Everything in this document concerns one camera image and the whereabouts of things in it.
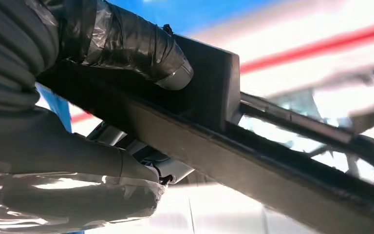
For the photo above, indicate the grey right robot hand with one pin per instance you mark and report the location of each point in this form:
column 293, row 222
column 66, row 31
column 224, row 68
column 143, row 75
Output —
column 61, row 168

